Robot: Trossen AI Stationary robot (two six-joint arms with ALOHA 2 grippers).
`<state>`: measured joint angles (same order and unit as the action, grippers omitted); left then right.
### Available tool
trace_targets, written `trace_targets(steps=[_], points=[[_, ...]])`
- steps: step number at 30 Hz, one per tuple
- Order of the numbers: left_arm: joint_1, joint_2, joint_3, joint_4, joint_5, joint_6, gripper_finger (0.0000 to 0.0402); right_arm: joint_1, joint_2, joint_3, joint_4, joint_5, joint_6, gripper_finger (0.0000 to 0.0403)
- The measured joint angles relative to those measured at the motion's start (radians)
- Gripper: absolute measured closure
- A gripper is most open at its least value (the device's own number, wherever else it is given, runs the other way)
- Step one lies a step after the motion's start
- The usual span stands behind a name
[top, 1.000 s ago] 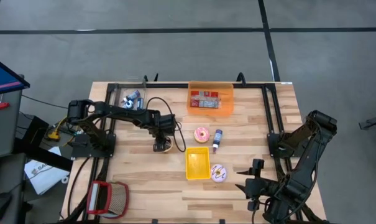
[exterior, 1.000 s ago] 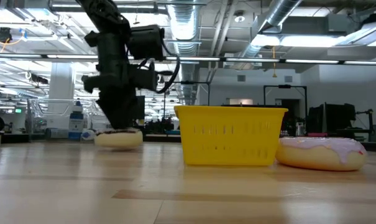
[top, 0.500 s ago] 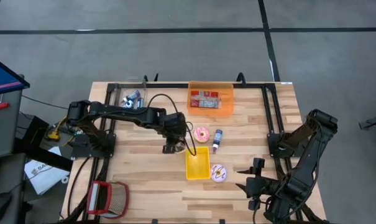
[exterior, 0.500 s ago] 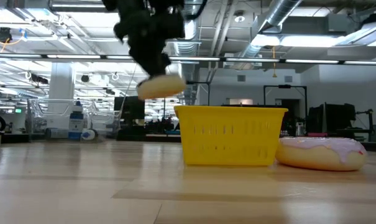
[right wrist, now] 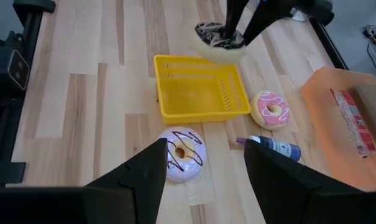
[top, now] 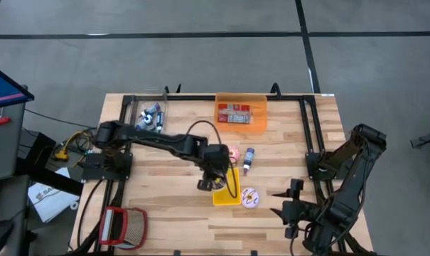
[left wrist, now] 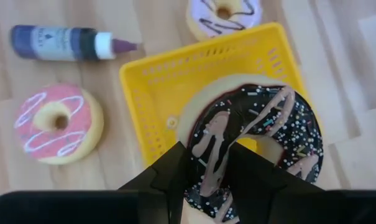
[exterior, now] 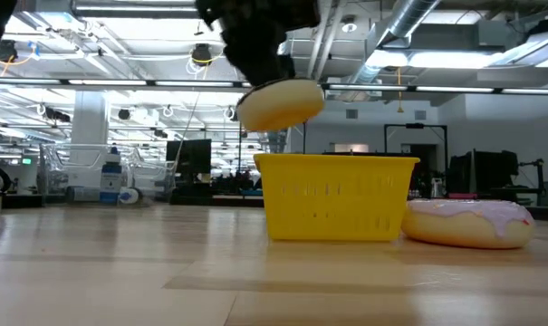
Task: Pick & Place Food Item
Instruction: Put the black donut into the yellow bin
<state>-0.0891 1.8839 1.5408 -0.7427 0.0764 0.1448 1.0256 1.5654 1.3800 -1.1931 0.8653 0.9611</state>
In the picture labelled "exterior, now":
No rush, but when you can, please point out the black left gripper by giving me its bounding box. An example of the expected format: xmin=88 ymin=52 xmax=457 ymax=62
xmin=196 ymin=0 xmax=322 ymax=87

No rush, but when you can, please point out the chocolate glazed toy donut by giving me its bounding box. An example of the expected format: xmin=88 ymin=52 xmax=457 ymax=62
xmin=236 ymin=77 xmax=325 ymax=133

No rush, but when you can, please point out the long ceiling light bar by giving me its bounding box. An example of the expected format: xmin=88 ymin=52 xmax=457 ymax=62
xmin=0 ymin=76 xmax=548 ymax=96

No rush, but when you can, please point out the black computer monitor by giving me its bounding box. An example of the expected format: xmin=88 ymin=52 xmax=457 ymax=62
xmin=166 ymin=139 xmax=213 ymax=186

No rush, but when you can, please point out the yellow plastic basket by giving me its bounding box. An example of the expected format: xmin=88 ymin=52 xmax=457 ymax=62
xmin=254 ymin=152 xmax=421 ymax=242

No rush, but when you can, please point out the white building column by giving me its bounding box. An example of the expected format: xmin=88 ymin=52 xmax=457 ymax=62
xmin=71 ymin=92 xmax=111 ymax=196

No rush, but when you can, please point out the clear plastic bin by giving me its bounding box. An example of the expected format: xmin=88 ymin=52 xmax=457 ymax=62
xmin=36 ymin=142 xmax=176 ymax=206

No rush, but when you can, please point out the black equipment block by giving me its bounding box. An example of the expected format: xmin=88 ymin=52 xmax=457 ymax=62
xmin=446 ymin=149 xmax=520 ymax=197

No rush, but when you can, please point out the pink glazed toy donut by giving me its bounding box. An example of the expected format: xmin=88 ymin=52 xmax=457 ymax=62
xmin=399 ymin=197 xmax=536 ymax=250

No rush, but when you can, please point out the black small stand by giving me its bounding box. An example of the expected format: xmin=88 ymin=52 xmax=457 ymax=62
xmin=519 ymin=158 xmax=546 ymax=191

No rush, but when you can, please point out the black ceiling cord reel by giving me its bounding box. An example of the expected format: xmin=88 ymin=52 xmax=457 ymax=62
xmin=0 ymin=39 xmax=19 ymax=63
xmin=190 ymin=43 xmax=214 ymax=68

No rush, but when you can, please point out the black metal frame stand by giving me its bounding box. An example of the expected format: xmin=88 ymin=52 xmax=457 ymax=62
xmin=383 ymin=122 xmax=449 ymax=198
xmin=238 ymin=120 xmax=307 ymax=158

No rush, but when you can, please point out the silver smooth ceiling duct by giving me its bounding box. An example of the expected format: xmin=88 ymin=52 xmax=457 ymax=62
xmin=345 ymin=0 xmax=442 ymax=103

